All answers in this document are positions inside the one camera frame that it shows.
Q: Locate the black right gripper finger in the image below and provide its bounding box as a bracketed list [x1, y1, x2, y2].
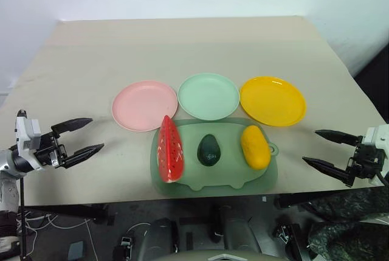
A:
[301, 156, 355, 188]
[314, 129, 364, 146]

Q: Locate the yellow plastic plate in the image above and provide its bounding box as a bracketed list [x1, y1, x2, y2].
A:
[239, 75, 307, 128]

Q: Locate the yellow mango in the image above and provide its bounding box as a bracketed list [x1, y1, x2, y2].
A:
[241, 125, 272, 171]

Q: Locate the black table frame bar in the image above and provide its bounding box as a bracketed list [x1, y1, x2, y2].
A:
[274, 193, 323, 211]
[26, 203, 109, 224]

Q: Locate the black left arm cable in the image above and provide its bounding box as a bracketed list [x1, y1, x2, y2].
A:
[18, 177, 26, 261]

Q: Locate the dark green avocado toy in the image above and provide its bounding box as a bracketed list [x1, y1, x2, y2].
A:
[196, 134, 221, 167]

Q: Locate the red watermelon slice toy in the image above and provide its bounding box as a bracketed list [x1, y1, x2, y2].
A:
[156, 114, 186, 184]

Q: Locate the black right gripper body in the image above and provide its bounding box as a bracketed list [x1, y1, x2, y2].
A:
[345, 142, 385, 180]

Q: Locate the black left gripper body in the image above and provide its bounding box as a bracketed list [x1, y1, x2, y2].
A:
[33, 131, 68, 169]

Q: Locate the small grey floor box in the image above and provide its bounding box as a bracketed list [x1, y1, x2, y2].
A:
[67, 240, 85, 259]

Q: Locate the dark grey rounded shape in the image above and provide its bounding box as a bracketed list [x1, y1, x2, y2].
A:
[221, 217, 263, 256]
[142, 217, 181, 257]

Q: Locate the mint green plastic plate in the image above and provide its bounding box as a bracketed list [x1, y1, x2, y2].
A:
[177, 72, 241, 122]

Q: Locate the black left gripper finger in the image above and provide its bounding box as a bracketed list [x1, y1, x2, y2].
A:
[62, 143, 105, 169]
[50, 117, 94, 139]

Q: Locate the camouflage fabric cover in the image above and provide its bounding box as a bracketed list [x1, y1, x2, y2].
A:
[305, 185, 389, 261]

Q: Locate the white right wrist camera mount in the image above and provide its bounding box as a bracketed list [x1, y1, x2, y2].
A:
[363, 124, 389, 187]

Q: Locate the pink plastic plate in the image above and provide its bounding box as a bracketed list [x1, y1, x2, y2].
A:
[111, 79, 179, 131]

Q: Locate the black upright cylinder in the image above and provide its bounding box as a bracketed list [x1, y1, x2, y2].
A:
[208, 204, 232, 243]

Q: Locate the black metal floor bracket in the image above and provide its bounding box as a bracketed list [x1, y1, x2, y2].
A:
[112, 235, 134, 261]
[272, 223, 306, 261]

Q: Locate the white floor cable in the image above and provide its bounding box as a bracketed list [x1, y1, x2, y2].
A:
[23, 211, 100, 260]

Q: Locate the translucent green pig-shaped mat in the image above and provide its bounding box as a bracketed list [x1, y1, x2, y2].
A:
[149, 117, 280, 197]

